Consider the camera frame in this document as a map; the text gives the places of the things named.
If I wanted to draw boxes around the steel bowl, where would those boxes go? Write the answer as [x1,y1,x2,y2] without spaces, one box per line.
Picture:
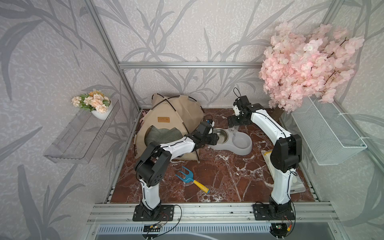
[213,128,229,145]

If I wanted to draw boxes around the beige pet tent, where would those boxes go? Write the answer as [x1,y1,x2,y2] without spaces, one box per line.
[134,94,205,159]

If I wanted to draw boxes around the grey double pet bowl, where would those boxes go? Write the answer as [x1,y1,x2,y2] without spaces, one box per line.
[209,129,253,156]

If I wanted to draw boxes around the green checked cushion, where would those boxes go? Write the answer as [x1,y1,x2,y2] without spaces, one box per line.
[145,126,184,146]

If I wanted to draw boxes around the clear plastic bottle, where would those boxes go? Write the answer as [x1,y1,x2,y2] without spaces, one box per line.
[228,126,239,136]

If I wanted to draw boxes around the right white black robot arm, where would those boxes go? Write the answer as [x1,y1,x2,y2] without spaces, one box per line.
[228,96,302,216]

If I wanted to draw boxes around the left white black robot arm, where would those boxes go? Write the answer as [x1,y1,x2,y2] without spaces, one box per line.
[135,120,219,216]

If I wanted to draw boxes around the blue yellow garden fork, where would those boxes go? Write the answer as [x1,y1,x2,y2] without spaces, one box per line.
[175,167,210,194]

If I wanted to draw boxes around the pink blossom tree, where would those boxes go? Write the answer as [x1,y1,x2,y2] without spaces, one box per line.
[259,22,365,121]

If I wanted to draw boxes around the bagged white gloves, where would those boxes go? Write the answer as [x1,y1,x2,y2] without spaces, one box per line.
[261,151,306,194]

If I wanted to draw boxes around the small potted flowers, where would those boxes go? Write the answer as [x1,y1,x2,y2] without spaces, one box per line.
[71,89,113,120]

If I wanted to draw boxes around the clear acrylic shelf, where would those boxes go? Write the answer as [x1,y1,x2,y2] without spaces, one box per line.
[43,99,121,164]

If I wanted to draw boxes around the white wire basket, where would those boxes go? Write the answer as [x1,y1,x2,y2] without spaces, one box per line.
[292,96,367,166]

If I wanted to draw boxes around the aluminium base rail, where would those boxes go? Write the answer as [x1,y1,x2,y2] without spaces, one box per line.
[87,202,340,224]

